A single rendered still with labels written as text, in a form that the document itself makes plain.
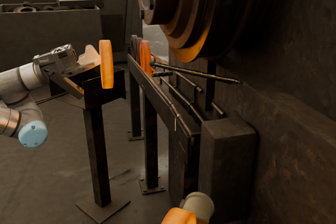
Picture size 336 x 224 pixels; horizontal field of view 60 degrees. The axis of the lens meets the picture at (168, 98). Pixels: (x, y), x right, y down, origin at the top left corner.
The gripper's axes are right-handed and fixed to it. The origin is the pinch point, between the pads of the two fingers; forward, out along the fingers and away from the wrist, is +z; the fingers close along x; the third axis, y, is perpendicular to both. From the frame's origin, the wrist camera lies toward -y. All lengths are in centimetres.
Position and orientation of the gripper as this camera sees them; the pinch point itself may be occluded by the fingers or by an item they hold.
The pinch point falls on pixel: (105, 58)
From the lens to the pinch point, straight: 94.7
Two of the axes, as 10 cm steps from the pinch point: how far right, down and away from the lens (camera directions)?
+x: -2.5, -3.8, 8.9
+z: 9.3, -3.4, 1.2
